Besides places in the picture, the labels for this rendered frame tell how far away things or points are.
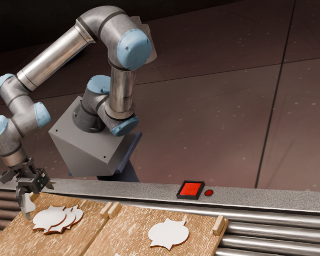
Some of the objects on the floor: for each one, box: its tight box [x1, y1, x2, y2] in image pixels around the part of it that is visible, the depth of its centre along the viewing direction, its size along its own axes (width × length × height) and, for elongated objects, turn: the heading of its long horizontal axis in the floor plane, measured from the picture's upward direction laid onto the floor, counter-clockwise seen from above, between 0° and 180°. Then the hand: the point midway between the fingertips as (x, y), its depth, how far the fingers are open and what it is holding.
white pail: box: [137, 24, 157, 65], centre depth 504 cm, size 30×30×37 cm
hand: (40, 204), depth 154 cm, fingers open, 14 cm apart
